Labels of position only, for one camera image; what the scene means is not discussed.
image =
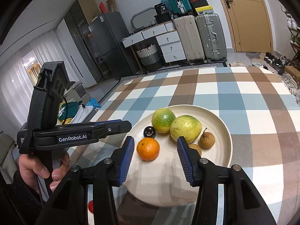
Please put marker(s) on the green yellow bag in basket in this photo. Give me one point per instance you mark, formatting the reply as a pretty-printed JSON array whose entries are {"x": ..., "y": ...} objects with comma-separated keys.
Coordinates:
[{"x": 67, "y": 111}]

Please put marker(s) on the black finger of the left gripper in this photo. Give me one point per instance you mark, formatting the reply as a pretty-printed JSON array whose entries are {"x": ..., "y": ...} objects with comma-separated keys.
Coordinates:
[{"x": 63, "y": 136}]

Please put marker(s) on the brown longan fruit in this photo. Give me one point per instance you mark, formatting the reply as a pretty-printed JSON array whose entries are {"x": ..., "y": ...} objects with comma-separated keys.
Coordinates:
[
  {"x": 196, "y": 147},
  {"x": 207, "y": 140}
]

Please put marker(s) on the person's left hand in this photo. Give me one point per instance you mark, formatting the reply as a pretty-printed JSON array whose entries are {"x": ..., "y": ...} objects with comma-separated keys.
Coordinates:
[{"x": 30, "y": 165}]

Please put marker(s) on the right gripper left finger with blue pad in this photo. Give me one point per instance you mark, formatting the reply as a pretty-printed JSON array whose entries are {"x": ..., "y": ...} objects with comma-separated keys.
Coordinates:
[{"x": 108, "y": 173}]

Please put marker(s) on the dark plum near gripper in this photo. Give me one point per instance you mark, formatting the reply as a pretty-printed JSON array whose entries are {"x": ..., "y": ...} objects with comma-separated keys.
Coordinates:
[{"x": 149, "y": 132}]

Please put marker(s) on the dark grey refrigerator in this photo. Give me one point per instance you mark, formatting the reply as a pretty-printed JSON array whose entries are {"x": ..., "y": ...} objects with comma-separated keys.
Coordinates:
[{"x": 108, "y": 31}]

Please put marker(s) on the wooden door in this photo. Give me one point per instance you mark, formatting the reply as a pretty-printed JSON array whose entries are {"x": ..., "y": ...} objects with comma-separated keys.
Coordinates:
[{"x": 249, "y": 25}]

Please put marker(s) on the small orange tangerine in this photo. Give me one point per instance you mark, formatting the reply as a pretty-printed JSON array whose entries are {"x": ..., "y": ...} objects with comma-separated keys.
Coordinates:
[{"x": 148, "y": 149}]

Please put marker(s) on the silver suitcase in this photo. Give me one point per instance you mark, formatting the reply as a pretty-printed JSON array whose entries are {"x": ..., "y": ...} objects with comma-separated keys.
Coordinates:
[{"x": 212, "y": 37}]

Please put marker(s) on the black glass cabinet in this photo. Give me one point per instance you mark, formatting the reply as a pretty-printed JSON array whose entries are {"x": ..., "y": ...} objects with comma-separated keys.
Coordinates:
[{"x": 77, "y": 19}]

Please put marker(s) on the white curtain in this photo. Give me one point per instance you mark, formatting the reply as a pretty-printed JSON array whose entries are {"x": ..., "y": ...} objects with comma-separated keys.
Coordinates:
[{"x": 17, "y": 87}]

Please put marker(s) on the yellow green passion fruit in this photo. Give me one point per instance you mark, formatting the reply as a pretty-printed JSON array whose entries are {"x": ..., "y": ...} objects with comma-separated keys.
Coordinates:
[{"x": 185, "y": 126}]

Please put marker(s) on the oval mirror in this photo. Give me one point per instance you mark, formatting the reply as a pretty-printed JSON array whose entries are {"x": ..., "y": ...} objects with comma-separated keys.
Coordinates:
[{"x": 143, "y": 18}]

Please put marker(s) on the woven laundry basket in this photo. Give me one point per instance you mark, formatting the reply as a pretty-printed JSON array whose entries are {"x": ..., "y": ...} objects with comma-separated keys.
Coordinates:
[{"x": 150, "y": 58}]

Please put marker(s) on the beige suitcase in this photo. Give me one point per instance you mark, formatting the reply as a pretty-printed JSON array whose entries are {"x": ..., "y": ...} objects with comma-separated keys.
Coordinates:
[{"x": 190, "y": 37}]

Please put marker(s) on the white drawer desk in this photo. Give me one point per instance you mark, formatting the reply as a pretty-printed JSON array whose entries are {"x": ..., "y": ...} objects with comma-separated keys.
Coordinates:
[{"x": 167, "y": 38}]

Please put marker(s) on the cream round plate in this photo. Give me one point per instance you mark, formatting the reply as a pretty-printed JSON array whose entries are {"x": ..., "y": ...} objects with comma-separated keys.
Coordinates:
[{"x": 162, "y": 182}]

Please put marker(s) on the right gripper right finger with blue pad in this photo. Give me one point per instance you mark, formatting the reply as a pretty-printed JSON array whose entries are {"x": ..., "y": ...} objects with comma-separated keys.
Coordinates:
[{"x": 201, "y": 173}]

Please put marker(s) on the red tomato back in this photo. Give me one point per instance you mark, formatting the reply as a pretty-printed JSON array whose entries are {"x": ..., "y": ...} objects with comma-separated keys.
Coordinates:
[{"x": 91, "y": 206}]

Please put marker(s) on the stacked shoe boxes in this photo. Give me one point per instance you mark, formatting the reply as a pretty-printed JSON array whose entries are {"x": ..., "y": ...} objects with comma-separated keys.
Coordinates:
[{"x": 201, "y": 6}]

